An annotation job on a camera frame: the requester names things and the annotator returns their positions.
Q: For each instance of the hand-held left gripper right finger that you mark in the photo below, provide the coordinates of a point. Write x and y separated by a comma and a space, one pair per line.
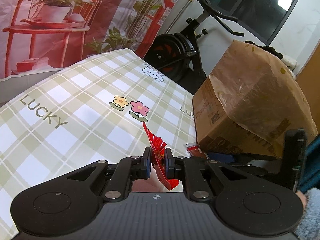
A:
165, 163

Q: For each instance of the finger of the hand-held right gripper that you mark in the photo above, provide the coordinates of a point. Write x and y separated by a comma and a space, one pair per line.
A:
257, 172
221, 157

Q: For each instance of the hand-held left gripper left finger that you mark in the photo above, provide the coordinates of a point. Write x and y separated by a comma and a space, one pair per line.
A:
149, 161

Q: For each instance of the large red snack packet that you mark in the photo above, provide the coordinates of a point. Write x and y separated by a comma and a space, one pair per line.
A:
156, 142

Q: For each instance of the small red snack packet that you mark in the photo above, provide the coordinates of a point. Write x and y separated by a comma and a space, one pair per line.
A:
193, 150

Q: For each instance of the cardboard box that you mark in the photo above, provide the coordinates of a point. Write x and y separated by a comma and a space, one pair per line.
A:
207, 120

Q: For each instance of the brown paper bag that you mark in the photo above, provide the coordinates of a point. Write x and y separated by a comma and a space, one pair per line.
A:
262, 80

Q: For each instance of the person's right forearm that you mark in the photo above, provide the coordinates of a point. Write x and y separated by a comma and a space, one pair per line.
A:
311, 212

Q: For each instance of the teal curtain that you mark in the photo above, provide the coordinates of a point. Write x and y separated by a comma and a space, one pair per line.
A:
315, 160

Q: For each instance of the wooden panel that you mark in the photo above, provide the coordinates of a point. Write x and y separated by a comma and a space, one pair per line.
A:
311, 80

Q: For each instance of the checked tablecloth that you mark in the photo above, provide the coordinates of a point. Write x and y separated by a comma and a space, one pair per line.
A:
75, 117

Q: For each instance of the white quilted blanket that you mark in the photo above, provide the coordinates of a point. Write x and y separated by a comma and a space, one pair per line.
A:
291, 62

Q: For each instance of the black garment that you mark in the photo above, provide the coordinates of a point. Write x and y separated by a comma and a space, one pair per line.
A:
272, 51

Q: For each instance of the black exercise bike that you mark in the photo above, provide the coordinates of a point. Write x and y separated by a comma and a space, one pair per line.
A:
170, 52

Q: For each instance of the printed backdrop cloth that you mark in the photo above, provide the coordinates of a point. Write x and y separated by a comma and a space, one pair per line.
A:
100, 17

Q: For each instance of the dark window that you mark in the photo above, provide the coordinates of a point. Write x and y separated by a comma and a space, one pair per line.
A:
250, 0

